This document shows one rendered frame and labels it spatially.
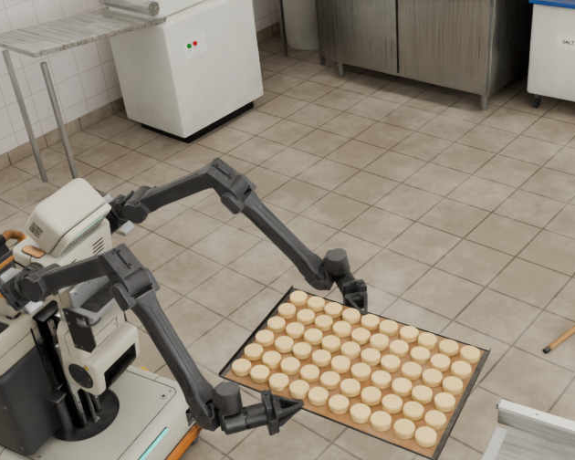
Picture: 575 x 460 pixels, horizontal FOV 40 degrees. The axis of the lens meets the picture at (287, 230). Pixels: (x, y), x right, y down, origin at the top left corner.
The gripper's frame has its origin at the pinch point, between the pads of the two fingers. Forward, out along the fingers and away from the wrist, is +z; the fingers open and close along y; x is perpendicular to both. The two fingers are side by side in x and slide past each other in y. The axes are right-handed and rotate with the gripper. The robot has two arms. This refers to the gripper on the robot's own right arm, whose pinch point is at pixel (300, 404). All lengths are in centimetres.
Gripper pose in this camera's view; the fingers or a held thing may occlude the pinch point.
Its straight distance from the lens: 202.7
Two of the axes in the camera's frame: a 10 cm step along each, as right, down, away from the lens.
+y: -0.7, -8.2, -5.6
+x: -2.6, -5.3, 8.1
